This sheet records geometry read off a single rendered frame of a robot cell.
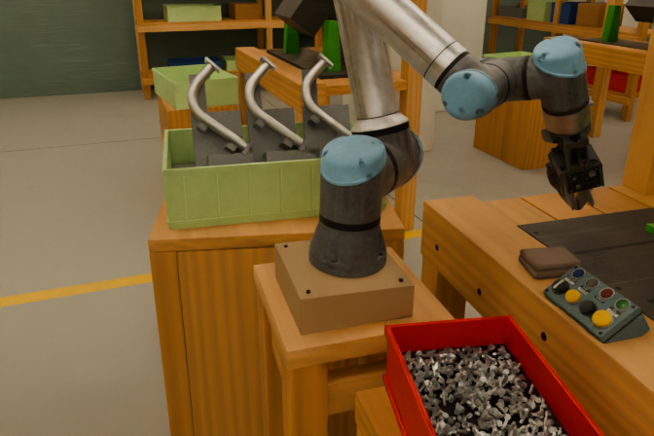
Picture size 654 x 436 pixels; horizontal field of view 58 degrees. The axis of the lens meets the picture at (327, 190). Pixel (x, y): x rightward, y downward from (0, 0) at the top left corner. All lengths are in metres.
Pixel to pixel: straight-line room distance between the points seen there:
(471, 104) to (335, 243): 0.36
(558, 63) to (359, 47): 0.36
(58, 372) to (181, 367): 0.86
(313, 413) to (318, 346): 0.14
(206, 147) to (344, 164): 0.87
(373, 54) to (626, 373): 0.68
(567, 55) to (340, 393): 0.70
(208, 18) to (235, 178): 5.68
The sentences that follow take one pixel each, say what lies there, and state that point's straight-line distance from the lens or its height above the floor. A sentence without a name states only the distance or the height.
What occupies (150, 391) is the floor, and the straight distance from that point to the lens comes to 2.36.
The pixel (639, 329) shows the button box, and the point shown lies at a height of 0.91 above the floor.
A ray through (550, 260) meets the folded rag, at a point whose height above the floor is 0.93.
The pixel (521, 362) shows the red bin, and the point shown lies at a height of 0.88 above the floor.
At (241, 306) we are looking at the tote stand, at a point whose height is 0.58.
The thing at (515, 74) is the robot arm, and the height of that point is 1.29.
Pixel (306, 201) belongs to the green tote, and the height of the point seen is 0.84.
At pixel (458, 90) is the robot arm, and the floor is 1.28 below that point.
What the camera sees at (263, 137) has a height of 0.96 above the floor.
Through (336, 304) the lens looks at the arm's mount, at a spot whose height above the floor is 0.90.
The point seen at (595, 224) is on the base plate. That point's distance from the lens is 1.49.
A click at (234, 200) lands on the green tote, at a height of 0.86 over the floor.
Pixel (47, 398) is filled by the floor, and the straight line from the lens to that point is 2.46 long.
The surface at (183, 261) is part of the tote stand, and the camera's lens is 1.61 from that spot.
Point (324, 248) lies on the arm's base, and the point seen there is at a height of 0.97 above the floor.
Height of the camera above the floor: 1.45
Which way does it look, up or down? 21 degrees down
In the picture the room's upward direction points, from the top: straight up
